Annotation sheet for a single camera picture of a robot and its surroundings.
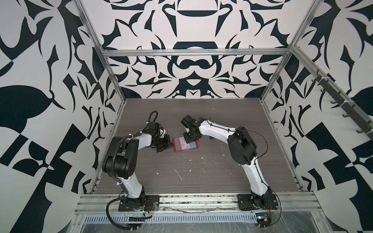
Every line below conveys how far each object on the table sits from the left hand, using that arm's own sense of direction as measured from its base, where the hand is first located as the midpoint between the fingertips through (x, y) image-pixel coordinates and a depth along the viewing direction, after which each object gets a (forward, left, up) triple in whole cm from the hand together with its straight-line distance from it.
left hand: (172, 142), depth 95 cm
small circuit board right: (-42, -44, -2) cm, 61 cm away
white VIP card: (-2, -7, 0) cm, 7 cm away
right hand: (+3, -10, 0) cm, 11 cm away
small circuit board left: (-39, +17, -4) cm, 43 cm away
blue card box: (-13, -20, +27) cm, 35 cm away
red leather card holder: (-1, -4, 0) cm, 4 cm away
